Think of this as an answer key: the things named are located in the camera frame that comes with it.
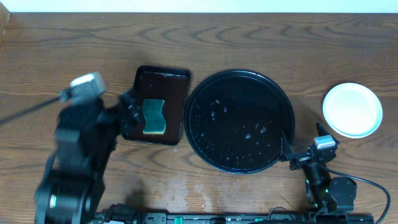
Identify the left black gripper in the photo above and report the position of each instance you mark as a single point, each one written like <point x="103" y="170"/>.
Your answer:
<point x="121" y="112"/>

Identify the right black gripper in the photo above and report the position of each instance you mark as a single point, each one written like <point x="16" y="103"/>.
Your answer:
<point x="286" y="150"/>

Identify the green yellow sponge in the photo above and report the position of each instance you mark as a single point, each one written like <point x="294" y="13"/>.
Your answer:
<point x="155" y="123"/>

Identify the light blue plate ketchup stain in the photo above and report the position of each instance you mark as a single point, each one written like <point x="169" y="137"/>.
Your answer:
<point x="352" y="110"/>

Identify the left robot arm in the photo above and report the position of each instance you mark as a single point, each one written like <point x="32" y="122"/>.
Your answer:
<point x="86" y="135"/>

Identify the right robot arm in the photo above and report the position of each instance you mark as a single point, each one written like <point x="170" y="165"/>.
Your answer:
<point x="329" y="195"/>

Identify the black rectangular water tray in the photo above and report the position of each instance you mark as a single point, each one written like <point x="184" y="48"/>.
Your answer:
<point x="170" y="85"/>

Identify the black round tray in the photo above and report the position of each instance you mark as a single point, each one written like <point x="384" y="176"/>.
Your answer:
<point x="237" y="121"/>

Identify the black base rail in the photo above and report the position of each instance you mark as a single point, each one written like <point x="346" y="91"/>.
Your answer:
<point x="123" y="214"/>

